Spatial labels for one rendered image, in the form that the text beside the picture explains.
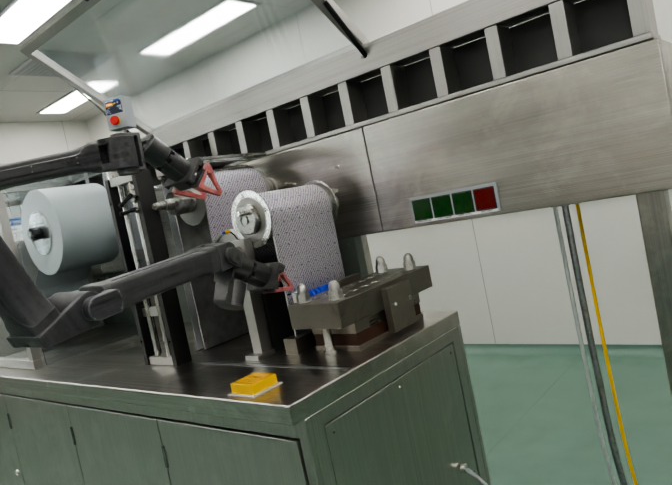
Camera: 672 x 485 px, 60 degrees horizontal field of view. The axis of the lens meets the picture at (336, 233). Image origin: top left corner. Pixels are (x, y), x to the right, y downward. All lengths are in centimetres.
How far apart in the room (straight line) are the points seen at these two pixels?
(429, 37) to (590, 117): 44
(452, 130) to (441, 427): 74
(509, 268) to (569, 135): 275
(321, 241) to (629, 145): 77
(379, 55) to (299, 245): 55
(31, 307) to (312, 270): 78
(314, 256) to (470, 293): 279
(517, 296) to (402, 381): 277
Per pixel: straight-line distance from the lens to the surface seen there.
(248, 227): 148
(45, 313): 99
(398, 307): 146
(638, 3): 139
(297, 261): 151
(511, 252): 406
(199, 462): 149
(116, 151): 129
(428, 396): 150
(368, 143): 164
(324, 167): 175
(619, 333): 398
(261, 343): 152
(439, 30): 154
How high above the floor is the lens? 125
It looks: 3 degrees down
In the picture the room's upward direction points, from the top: 12 degrees counter-clockwise
